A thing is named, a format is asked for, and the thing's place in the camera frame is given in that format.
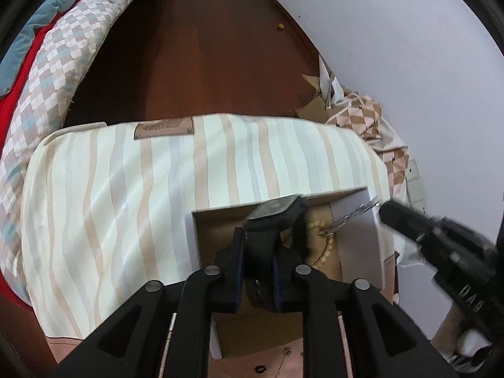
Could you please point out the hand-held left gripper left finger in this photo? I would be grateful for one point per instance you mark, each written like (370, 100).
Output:
(238, 267)

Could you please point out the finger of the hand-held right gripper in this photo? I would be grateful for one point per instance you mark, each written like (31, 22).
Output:
(399, 217)

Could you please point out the black smartwatch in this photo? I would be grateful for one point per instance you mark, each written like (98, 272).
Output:
(263, 252)

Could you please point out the striped mattress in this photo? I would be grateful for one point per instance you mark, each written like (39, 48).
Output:
(118, 204)

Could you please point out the grey-blue blanket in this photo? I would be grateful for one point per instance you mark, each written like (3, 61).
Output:
(47, 12)

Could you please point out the cardboard scraps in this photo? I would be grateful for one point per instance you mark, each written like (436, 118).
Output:
(315, 106)

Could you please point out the checkered bed quilt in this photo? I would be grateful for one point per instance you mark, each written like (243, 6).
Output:
(67, 51)

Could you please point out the white cardboard box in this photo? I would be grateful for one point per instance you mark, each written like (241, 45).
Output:
(359, 244)

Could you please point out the white wall socket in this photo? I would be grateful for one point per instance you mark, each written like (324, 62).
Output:
(415, 183)

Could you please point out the red blanket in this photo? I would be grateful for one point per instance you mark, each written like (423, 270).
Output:
(37, 31)

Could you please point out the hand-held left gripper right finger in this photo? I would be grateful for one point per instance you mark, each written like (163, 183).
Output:
(278, 283)

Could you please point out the checkered brown fabric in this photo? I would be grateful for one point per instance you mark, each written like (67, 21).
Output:
(366, 116)

